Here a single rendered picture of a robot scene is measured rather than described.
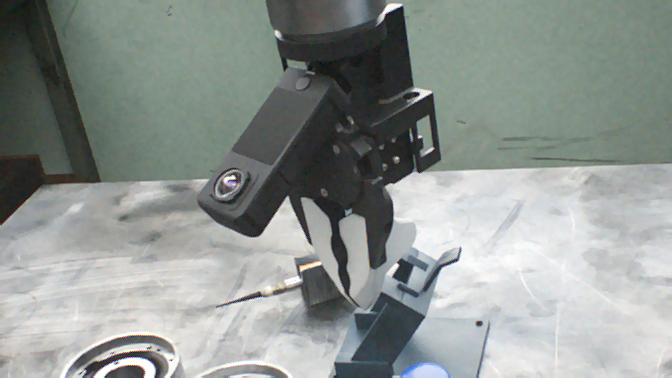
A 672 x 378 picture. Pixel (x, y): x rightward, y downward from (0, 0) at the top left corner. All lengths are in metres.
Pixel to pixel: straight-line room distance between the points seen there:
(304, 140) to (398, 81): 0.09
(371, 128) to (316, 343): 0.34
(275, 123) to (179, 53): 1.93
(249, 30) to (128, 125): 0.45
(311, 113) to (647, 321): 0.42
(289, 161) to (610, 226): 0.51
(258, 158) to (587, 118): 1.83
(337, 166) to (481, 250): 0.41
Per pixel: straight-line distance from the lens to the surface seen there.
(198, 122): 2.64
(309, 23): 0.62
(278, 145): 0.64
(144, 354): 0.95
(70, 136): 2.77
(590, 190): 1.15
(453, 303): 0.98
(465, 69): 2.40
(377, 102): 0.69
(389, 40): 0.68
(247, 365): 0.88
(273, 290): 1.00
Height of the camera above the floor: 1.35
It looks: 27 degrees down
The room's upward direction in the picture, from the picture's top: 10 degrees counter-clockwise
